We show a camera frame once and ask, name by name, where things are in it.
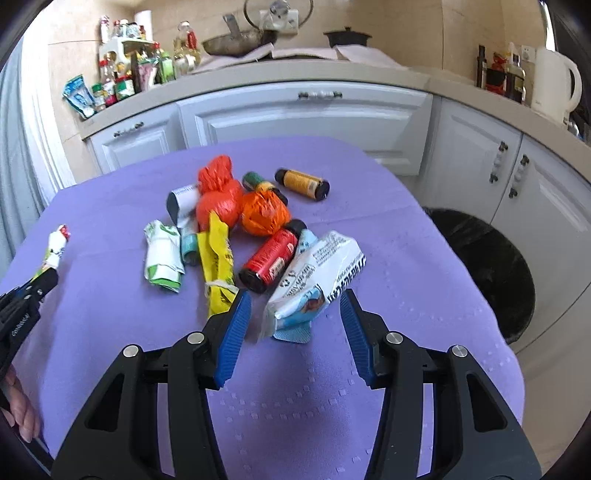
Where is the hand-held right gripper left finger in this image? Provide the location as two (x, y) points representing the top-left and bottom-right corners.
(50, 291), (253, 480)

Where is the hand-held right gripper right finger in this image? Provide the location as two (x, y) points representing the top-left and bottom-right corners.
(339, 289), (543, 480)

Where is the white red wrapper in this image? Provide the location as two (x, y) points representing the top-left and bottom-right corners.
(39, 224), (71, 273)

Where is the white blue plastic packet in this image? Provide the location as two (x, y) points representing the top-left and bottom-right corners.
(259, 229), (367, 345)

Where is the yellow wrapper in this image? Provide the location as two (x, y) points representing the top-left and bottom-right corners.
(196, 211), (241, 318)

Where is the red label dark bottle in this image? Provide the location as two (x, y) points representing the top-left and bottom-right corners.
(239, 220), (308, 294)

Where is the small teal tube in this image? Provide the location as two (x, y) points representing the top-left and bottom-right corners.
(180, 231), (200, 266)

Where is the green white crushed carton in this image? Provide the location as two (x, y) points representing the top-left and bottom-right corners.
(143, 220), (186, 294)

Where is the orange plastic bag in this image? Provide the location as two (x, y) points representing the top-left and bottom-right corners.
(240, 187), (293, 237)

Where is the black trash bin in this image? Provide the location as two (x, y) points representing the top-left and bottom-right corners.
(422, 208), (536, 344)

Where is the white grey tube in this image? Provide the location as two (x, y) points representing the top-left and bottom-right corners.
(166, 182), (201, 232)

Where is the person's left hand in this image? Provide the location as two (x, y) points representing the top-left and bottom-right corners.
(0, 364), (44, 444)

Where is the purple tablecloth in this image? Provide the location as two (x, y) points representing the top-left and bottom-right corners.
(0, 135), (527, 480)

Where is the white curtain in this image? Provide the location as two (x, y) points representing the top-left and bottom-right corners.
(0, 46), (75, 287)

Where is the red plastic bag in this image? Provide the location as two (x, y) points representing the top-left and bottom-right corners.
(196, 156), (245, 234)

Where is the green label brown bottle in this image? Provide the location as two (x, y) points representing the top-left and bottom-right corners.
(242, 172), (289, 206)

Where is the yellow label brown bottle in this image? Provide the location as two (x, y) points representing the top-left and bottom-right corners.
(274, 168), (331, 202)

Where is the cluster of condiment bottles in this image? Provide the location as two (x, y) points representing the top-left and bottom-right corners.
(90, 16), (178, 109)

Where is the white kitchen cabinet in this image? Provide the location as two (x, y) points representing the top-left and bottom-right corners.
(81, 60), (591, 462)

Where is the white spice rack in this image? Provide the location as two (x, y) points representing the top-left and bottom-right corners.
(98, 37), (158, 61)

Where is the clear cooking oil bottle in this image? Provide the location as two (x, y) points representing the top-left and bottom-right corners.
(174, 21), (202, 70)

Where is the paper towel roll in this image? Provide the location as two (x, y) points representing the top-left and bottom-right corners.
(135, 9), (154, 41)

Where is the pale stove cover cloth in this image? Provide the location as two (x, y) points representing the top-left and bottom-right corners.
(191, 44), (409, 75)

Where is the dark slim bottle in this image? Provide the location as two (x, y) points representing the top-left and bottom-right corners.
(475, 45), (488, 89)

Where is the metal frying pan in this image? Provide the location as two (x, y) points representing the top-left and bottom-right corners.
(202, 14), (278, 57)

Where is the black cooking pot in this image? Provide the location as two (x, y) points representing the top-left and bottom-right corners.
(323, 28), (371, 48)

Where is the dark sauce bottle white cap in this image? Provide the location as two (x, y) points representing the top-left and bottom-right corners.
(505, 44), (527, 103)

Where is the white electric kettle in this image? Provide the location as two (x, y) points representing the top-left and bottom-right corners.
(531, 46), (583, 126)

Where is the glass pan lid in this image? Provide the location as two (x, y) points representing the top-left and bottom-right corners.
(243, 0), (315, 31)

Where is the white double wall socket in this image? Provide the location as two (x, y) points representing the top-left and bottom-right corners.
(260, 9), (298, 37)

